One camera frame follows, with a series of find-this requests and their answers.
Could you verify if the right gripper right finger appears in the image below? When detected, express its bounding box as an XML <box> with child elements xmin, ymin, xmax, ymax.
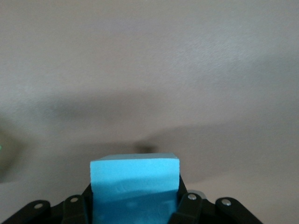
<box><xmin>168</xmin><ymin>176</ymin><xmax>260</xmax><ymax>224</ymax></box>

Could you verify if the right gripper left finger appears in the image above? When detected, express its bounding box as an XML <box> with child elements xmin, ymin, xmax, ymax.
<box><xmin>0</xmin><ymin>183</ymin><xmax>94</xmax><ymax>224</ymax></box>

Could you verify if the blue foam cube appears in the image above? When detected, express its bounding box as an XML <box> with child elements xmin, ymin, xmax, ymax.
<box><xmin>89</xmin><ymin>152</ymin><xmax>181</xmax><ymax>224</ymax></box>

